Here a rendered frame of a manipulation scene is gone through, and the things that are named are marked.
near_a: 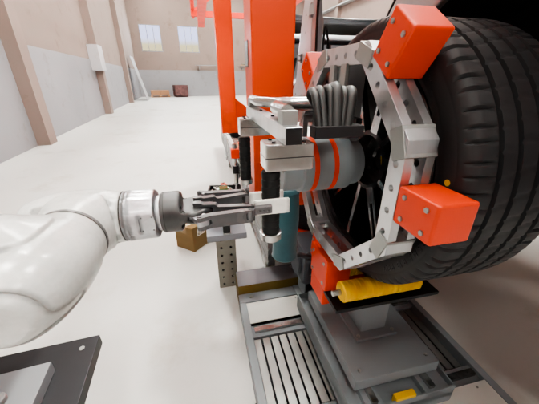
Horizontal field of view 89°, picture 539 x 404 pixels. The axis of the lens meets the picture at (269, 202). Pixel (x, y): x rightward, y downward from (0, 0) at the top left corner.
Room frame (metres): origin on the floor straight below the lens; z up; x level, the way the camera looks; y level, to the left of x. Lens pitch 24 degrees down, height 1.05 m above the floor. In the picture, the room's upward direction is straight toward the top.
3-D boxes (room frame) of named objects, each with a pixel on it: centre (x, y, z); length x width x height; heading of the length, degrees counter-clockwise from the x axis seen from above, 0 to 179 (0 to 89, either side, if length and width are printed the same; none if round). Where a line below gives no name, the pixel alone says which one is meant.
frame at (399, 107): (0.71, -0.19, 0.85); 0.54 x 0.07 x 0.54; 13
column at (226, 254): (1.24, 0.24, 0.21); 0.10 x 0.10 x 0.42; 13
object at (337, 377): (0.75, -0.36, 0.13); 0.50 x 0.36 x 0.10; 13
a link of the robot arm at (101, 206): (0.40, 0.33, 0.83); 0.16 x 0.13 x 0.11; 103
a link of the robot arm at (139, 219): (0.44, 0.22, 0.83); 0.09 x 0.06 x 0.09; 13
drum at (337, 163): (0.69, -0.12, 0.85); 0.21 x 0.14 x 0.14; 103
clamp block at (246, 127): (0.83, 0.05, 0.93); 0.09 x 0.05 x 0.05; 103
